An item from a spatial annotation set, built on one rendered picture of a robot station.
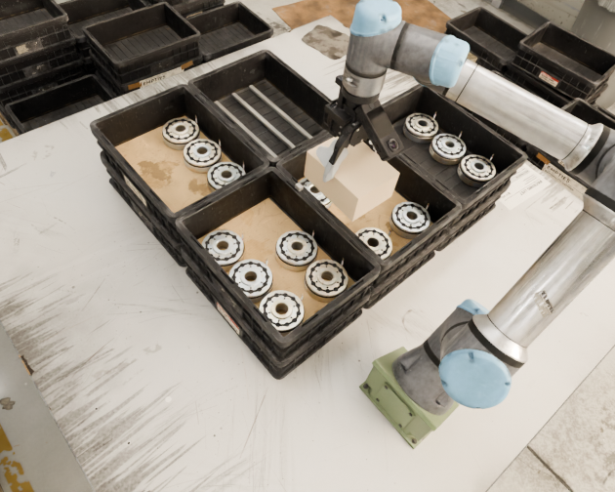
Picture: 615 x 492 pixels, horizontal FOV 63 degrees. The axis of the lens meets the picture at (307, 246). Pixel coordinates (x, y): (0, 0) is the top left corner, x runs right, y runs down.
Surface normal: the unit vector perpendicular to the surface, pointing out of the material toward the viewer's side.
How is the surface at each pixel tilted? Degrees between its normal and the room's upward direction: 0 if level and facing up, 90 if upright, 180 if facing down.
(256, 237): 0
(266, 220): 0
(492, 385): 60
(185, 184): 0
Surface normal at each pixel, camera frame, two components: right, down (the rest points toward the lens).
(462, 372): -0.32, 0.34
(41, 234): 0.10, -0.57
